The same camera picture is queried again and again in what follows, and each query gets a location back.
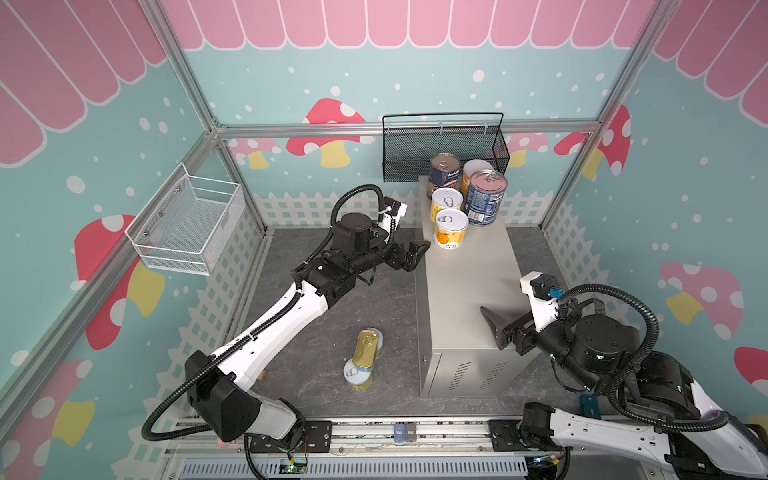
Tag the teal object on floor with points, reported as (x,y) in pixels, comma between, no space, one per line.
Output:
(590,407)

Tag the orange green plastic-lid can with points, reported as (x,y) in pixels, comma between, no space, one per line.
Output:
(469,169)

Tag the dark blue red label can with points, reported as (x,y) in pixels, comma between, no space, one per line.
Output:
(444,173)

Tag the blue label tin can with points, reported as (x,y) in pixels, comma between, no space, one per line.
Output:
(484,198)

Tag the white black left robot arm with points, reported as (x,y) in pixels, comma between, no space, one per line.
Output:
(219,386)

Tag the grey metal cabinet counter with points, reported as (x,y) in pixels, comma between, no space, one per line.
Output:
(458,354)

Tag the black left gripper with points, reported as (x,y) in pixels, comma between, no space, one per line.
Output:
(412,256)

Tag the black wire mesh basket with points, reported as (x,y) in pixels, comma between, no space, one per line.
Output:
(411,140)

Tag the white wire mesh basket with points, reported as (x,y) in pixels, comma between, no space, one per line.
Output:
(187,224)

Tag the green can white lid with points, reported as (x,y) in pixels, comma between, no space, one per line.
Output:
(379,341)

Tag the white slotted cable duct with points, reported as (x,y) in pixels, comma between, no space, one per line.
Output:
(395,467)

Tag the small blue device on rail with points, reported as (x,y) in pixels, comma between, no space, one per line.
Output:
(405,433)

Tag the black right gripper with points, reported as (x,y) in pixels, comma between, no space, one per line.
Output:
(519,330)

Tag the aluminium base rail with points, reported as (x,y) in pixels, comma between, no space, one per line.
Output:
(388,436)

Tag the gold rectangular spam tin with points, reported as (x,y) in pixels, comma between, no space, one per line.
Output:
(364,355)

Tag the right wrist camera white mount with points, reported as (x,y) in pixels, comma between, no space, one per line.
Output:
(544,293)

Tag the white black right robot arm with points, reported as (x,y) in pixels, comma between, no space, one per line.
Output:
(604,338)

